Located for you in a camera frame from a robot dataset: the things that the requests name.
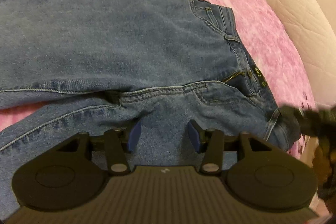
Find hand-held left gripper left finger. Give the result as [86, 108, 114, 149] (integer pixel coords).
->
[55, 120, 142, 176]

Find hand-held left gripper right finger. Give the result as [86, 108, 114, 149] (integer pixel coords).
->
[186, 120, 276, 176]

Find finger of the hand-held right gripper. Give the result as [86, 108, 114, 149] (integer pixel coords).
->
[278, 105, 303, 133]

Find blue denim jeans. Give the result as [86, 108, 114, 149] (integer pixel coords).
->
[0, 0, 302, 216]

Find person's right hand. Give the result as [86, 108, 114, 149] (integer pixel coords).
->
[312, 147, 332, 182]

